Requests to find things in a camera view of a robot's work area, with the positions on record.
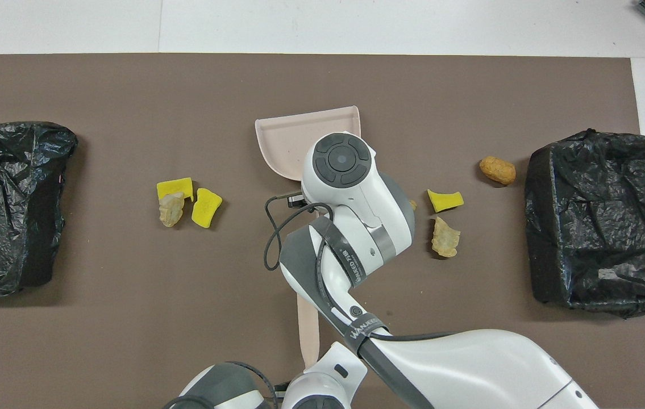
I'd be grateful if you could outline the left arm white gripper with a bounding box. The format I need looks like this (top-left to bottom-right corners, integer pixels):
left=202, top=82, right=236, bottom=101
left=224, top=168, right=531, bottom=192
left=318, top=341, right=369, bottom=398

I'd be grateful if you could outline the pale dumpling toy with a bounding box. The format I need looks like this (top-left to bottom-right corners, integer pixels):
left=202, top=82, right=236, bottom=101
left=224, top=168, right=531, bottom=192
left=431, top=216, right=461, bottom=258

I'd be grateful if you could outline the yellow sponge piece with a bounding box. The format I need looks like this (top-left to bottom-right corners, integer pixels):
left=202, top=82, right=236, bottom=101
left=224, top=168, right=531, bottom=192
left=191, top=188, right=223, bottom=229
left=427, top=189, right=464, bottom=214
left=156, top=177, right=194, bottom=202

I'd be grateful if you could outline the beige plastic dustpan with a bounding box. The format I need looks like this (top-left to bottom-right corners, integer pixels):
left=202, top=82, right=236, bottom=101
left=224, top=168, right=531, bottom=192
left=255, top=106, right=361, bottom=182

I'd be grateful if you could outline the brown fried nugget toy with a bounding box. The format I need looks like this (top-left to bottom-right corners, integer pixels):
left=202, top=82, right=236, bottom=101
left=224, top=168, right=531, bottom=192
left=479, top=156, right=517, bottom=186

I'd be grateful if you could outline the brown table mat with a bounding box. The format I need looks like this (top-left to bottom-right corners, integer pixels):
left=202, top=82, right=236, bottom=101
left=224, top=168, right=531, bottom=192
left=0, top=54, right=645, bottom=409

